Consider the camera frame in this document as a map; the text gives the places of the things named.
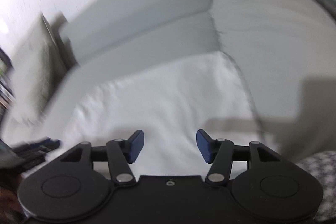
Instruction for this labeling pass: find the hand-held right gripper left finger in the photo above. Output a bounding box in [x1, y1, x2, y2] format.
[60, 130, 145, 185]

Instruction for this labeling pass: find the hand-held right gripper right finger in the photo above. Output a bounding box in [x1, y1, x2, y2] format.
[196, 129, 280, 186]

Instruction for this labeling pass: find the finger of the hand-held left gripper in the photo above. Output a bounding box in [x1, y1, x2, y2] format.
[29, 136, 61, 151]

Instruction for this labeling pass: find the white t-shirt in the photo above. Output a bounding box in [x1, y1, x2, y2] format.
[45, 52, 265, 180]

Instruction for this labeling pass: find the large grey piped pillow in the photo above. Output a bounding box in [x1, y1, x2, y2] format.
[10, 13, 69, 125]

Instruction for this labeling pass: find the dark bookshelf with books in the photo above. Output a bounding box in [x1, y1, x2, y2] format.
[0, 48, 15, 114]

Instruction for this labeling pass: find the person's patterned trouser leg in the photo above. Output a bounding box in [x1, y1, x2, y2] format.
[295, 150, 336, 223]

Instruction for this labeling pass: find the grey sofa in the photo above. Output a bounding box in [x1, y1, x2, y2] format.
[0, 0, 336, 161]

